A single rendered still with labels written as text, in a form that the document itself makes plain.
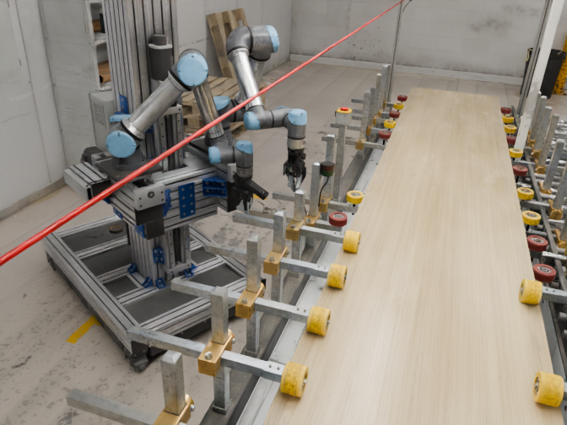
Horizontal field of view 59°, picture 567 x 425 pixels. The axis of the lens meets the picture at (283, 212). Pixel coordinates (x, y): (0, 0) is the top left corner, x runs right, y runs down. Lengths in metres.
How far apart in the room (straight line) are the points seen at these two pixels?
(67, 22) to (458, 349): 3.66
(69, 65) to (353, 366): 3.55
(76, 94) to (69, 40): 0.42
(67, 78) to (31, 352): 2.31
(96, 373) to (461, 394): 1.88
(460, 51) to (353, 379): 8.66
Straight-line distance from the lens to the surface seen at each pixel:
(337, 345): 1.54
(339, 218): 2.19
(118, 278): 3.05
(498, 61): 9.82
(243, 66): 2.18
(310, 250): 2.34
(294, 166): 2.08
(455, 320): 1.74
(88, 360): 2.90
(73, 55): 4.41
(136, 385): 2.71
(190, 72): 2.05
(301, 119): 2.03
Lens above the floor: 1.93
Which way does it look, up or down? 28 degrees down
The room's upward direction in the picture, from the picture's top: 3 degrees clockwise
